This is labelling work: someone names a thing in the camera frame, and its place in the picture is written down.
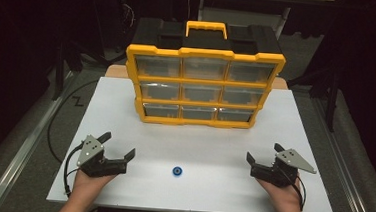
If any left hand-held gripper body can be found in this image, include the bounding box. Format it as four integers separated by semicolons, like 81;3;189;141
76;133;131;181

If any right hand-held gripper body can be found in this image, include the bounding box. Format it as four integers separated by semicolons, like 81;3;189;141
250;146;319;191

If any small blue round wheel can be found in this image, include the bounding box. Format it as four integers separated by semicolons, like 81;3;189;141
171;165;184;178

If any clear drawer with blue wheel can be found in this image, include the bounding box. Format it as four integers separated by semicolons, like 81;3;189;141
227;60;278;85

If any yellow black drawer organizer cabinet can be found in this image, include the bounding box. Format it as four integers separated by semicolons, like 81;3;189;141
121;16;289;134

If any person's left hand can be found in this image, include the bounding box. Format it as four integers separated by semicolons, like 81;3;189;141
70;169;117;200

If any person's right hand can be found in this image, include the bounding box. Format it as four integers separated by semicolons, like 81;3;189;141
255;174;305;212

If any tan wooden board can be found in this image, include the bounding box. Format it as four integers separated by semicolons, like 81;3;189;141
105;63;289;91

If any black metal stand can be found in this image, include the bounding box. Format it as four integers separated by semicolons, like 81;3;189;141
284;59;344;134
50;38;85;103

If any yellow clear-lid organizer case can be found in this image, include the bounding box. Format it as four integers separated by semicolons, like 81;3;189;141
130;53;267;125

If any left hand-held gripper black cable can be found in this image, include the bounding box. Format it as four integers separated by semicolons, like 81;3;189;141
61;142;86;198

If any hand-held gripper black cable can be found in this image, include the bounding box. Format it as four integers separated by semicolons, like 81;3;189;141
277;169;309;212
61;142;86;198

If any right hand-held gripper black cable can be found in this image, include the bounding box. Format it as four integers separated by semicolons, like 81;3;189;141
277;169;309;212

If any long black floor cable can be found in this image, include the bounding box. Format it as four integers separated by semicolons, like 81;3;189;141
45;75;101;168

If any aluminium floor rail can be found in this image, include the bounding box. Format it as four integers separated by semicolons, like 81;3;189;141
0;67;79;212
302;94;376;212

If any bundle of thin wires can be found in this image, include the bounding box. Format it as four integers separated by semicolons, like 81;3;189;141
119;1;138;31

